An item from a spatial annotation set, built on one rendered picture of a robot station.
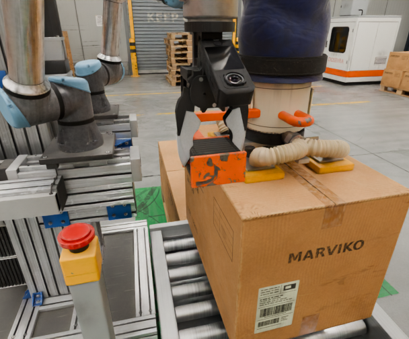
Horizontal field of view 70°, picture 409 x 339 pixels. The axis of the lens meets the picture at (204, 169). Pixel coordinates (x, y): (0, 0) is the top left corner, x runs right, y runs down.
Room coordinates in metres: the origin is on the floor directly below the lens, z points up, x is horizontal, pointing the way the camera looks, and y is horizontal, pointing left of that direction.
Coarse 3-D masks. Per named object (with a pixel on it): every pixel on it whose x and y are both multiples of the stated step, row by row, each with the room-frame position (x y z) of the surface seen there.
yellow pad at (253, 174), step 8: (208, 136) 0.91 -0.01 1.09; (216, 136) 0.87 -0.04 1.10; (248, 152) 0.69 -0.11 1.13; (248, 160) 0.67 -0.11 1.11; (248, 168) 0.63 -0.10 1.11; (256, 168) 0.63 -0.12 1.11; (264, 168) 0.63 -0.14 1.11; (272, 168) 0.64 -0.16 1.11; (280, 168) 0.64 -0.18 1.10; (248, 176) 0.60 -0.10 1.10; (256, 176) 0.60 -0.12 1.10; (264, 176) 0.60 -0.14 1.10; (272, 176) 0.61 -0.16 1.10; (280, 176) 0.61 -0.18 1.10
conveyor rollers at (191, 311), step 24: (168, 240) 1.05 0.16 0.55; (192, 240) 1.06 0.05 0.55; (168, 264) 0.93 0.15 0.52; (192, 288) 0.79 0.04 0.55; (192, 312) 0.69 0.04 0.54; (216, 312) 0.70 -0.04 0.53; (192, 336) 0.60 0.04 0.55; (216, 336) 0.61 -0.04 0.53; (312, 336) 0.60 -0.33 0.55; (336, 336) 0.61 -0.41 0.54
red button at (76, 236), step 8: (72, 224) 0.50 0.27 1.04; (80, 224) 0.50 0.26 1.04; (88, 224) 0.51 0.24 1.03; (64, 232) 0.48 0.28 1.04; (72, 232) 0.48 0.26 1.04; (80, 232) 0.48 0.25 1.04; (88, 232) 0.48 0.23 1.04; (64, 240) 0.45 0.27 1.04; (72, 240) 0.45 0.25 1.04; (80, 240) 0.46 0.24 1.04; (88, 240) 0.46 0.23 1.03; (72, 248) 0.44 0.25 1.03; (80, 248) 0.46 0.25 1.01
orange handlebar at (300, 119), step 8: (200, 112) 0.70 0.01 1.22; (208, 112) 0.70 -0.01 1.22; (216, 112) 0.70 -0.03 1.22; (224, 112) 0.70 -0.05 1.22; (248, 112) 0.72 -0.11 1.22; (256, 112) 0.72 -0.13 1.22; (280, 112) 0.70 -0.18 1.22; (296, 112) 0.71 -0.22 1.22; (304, 112) 0.69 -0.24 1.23; (200, 120) 0.69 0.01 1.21; (208, 120) 0.69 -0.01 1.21; (216, 120) 0.70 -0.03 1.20; (288, 120) 0.66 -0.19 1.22; (296, 120) 0.64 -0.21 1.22; (304, 120) 0.64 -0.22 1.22; (312, 120) 0.65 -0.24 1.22; (200, 136) 0.52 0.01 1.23
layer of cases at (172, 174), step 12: (168, 144) 2.28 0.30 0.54; (168, 156) 2.03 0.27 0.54; (168, 168) 1.82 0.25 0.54; (180, 168) 1.82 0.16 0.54; (168, 180) 1.66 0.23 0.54; (180, 180) 1.64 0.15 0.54; (168, 192) 1.70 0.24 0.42; (180, 192) 1.49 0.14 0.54; (168, 204) 1.76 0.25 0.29; (180, 204) 1.36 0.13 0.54; (168, 216) 1.81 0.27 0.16; (180, 216) 1.25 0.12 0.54
